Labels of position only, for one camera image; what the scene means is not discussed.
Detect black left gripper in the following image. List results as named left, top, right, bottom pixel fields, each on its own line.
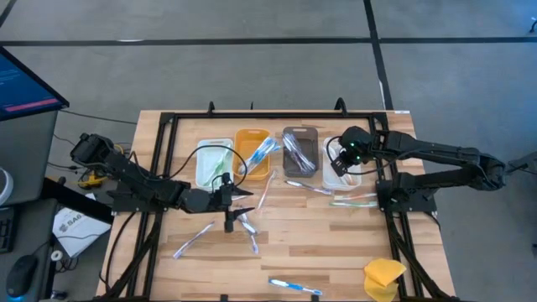
left=206, top=171, right=257, bottom=235

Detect orange white toothbrush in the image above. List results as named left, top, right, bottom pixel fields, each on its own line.
left=333, top=191, right=378, bottom=201
left=335, top=165, right=357, bottom=186
left=254, top=169, right=277, bottom=214

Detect green white toothbrush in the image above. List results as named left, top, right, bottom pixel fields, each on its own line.
left=212, top=144, right=233, bottom=177
left=209, top=146, right=231, bottom=184
left=206, top=161, right=226, bottom=189
left=329, top=200, right=380, bottom=210

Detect blue white toothbrush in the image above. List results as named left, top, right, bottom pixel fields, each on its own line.
left=242, top=138, right=279, bottom=173
left=241, top=144, right=274, bottom=175
left=245, top=140, right=281, bottom=172
left=242, top=140, right=277, bottom=174
left=248, top=136, right=282, bottom=169
left=267, top=276, right=324, bottom=297

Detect white plastic bin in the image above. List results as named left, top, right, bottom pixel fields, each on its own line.
left=321, top=137, right=362, bottom=192
left=195, top=138, right=235, bottom=192

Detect grey translucent plastic bin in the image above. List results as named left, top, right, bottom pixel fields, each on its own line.
left=281, top=125, right=320, bottom=179

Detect yellow plastic bin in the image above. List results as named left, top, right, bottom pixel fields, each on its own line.
left=232, top=128, right=273, bottom=181

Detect yellow block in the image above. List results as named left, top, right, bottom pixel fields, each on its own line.
left=362, top=258, right=408, bottom=302

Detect yellow tool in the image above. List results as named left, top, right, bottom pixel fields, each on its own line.
left=77, top=169, right=109, bottom=190

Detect white printed box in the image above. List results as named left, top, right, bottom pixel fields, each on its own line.
left=51, top=206, right=113, bottom=258

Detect grey stand leg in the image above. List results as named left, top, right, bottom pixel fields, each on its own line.
left=498, top=150, right=537, bottom=176

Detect dark side desk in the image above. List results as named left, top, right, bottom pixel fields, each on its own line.
left=0, top=178, right=114, bottom=302

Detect black computer mouse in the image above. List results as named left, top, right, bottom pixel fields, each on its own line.
left=6, top=254, right=39, bottom=301

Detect white round object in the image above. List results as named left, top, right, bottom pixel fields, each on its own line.
left=0, top=166, right=14, bottom=206

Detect black keyboard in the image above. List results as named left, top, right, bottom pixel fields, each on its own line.
left=0, top=207, right=16, bottom=255

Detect blue screen monitor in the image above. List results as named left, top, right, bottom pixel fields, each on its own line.
left=0, top=44, right=71, bottom=122

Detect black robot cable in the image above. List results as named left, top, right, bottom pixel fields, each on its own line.
left=167, top=144, right=249, bottom=190
left=325, top=134, right=381, bottom=176

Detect yellow floor cable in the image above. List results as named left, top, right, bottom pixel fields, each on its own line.
left=111, top=143, right=128, bottom=163

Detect black power cable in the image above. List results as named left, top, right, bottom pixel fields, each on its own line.
left=102, top=211, right=140, bottom=291

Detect thin black floor cable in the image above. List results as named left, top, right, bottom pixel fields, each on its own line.
left=58, top=107, right=139, bottom=126

